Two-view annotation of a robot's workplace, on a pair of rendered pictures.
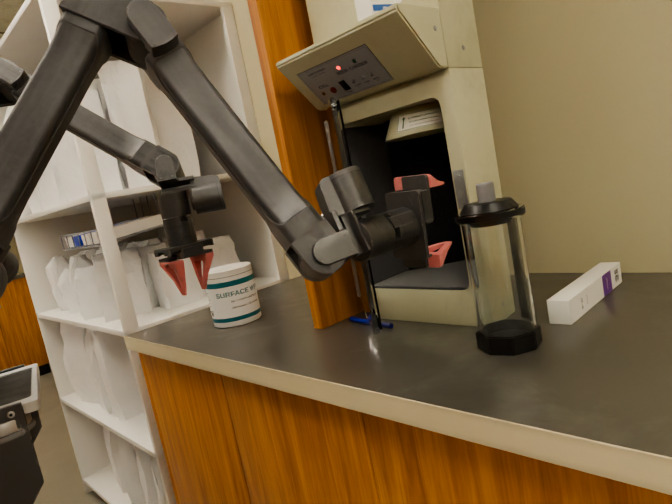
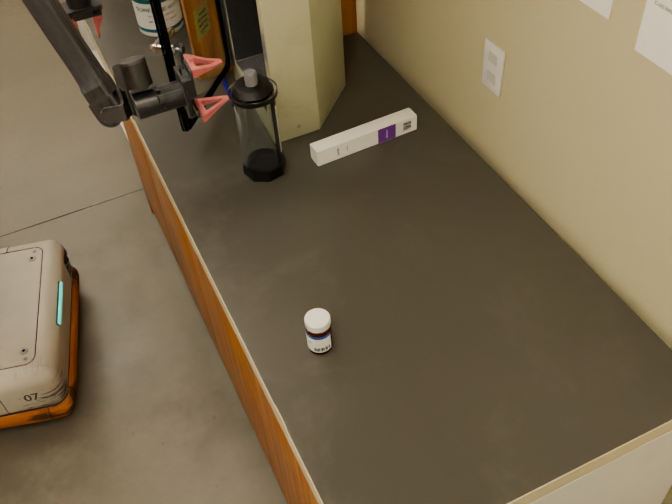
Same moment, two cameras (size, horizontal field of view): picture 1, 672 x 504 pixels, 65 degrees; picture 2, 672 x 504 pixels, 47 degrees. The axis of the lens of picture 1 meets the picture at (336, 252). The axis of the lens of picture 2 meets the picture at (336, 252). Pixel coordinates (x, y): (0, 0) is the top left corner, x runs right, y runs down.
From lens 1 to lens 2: 131 cm
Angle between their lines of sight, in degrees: 42
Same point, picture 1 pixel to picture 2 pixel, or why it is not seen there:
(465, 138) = (268, 12)
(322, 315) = not seen: hidden behind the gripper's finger
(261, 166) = (72, 53)
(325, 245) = (107, 112)
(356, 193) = (133, 81)
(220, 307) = (140, 18)
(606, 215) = (446, 62)
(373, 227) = (142, 104)
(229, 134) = (52, 28)
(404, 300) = not seen: hidden behind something
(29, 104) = not seen: outside the picture
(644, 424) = (232, 263)
